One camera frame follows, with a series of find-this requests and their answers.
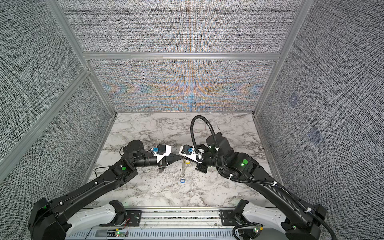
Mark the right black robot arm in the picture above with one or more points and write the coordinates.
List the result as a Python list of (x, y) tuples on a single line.
[(242, 168)]

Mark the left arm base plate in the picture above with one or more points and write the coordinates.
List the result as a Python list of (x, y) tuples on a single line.
[(131, 218)]

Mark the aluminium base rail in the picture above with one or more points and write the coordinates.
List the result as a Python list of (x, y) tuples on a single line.
[(180, 220)]

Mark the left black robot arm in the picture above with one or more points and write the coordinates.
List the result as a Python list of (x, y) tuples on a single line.
[(65, 215)]

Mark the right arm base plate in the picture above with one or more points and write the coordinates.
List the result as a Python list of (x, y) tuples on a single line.
[(232, 218)]

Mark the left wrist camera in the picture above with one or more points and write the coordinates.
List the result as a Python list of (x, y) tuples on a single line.
[(161, 151)]

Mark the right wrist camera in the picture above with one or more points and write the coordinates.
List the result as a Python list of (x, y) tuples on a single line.
[(191, 154)]

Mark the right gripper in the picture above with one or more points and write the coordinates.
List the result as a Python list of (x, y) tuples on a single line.
[(200, 167)]

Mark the aluminium enclosure frame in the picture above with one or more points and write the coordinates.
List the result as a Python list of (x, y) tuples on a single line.
[(15, 155)]

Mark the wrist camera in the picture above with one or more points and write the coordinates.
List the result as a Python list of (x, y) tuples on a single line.
[(191, 154), (161, 151)]

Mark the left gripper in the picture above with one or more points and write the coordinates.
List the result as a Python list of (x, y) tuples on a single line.
[(170, 159)]

